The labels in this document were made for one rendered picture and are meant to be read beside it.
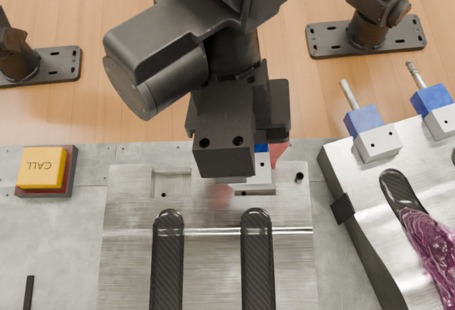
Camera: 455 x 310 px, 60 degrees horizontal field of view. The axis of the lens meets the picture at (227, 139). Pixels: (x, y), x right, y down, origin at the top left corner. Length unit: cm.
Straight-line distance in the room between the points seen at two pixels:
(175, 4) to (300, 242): 32
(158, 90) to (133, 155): 36
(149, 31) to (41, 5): 60
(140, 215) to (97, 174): 16
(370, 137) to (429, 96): 12
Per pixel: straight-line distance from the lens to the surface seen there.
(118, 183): 54
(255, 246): 50
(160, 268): 51
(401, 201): 59
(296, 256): 50
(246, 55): 33
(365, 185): 57
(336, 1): 80
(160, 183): 55
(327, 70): 71
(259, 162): 45
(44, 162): 65
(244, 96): 32
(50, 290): 64
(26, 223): 67
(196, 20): 29
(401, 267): 53
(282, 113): 38
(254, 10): 28
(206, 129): 30
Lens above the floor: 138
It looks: 67 degrees down
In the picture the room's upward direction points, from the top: 6 degrees counter-clockwise
